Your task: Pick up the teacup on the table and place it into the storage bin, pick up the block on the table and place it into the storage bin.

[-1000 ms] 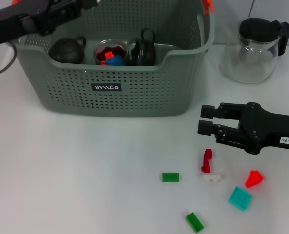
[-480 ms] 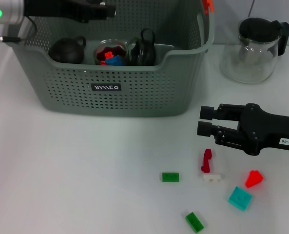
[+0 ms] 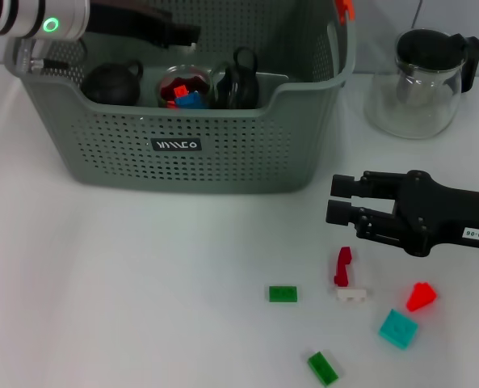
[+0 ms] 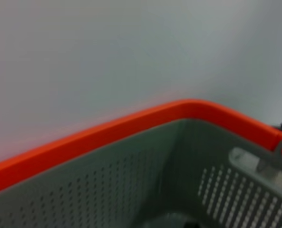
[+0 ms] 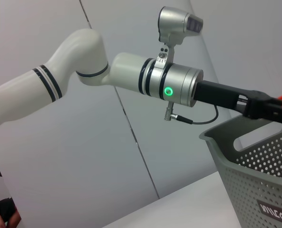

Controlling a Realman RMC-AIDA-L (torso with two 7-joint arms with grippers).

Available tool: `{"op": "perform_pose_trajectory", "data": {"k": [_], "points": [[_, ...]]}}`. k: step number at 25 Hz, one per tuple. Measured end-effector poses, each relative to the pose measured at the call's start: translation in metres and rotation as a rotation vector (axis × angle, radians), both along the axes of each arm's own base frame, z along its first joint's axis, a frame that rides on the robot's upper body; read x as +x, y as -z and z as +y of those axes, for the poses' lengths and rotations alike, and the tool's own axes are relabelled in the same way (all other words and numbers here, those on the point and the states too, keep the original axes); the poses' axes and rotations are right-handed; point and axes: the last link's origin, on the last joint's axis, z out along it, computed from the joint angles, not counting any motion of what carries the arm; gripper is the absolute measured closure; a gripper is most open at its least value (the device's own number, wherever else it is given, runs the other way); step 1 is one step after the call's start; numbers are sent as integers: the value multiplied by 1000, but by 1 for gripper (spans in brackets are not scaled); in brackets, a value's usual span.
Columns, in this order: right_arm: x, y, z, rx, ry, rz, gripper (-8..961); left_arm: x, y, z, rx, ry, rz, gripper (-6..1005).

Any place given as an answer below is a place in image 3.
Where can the glass pitcher black lid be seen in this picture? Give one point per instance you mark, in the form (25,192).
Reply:
(417,105)

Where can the small red brick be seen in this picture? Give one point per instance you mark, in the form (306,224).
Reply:
(170,105)
(179,91)

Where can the black clay teapot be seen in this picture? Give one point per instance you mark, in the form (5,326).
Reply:
(110,87)

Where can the dark red curved brick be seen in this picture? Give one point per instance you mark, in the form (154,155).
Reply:
(343,264)

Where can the blue square brick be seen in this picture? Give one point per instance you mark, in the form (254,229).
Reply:
(190,101)

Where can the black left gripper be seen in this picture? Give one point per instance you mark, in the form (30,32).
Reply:
(130,22)

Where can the glass teacup black sleeve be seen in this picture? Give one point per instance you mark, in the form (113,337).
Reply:
(166,81)
(245,87)

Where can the green plate brick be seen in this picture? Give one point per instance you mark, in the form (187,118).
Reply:
(323,368)

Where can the white notched brick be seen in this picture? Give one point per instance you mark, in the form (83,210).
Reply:
(352,295)

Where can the grey perforated plastic storage bin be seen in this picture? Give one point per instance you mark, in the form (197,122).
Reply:
(223,161)

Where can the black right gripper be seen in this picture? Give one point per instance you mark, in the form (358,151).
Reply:
(437,214)

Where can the orange-red slope brick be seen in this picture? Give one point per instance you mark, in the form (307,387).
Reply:
(421,297)

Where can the green two-stud brick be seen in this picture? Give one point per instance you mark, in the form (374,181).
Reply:
(282,293)

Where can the teal square brick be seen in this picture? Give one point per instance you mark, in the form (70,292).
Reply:
(398,329)

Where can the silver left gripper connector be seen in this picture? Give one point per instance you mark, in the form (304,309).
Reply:
(31,62)

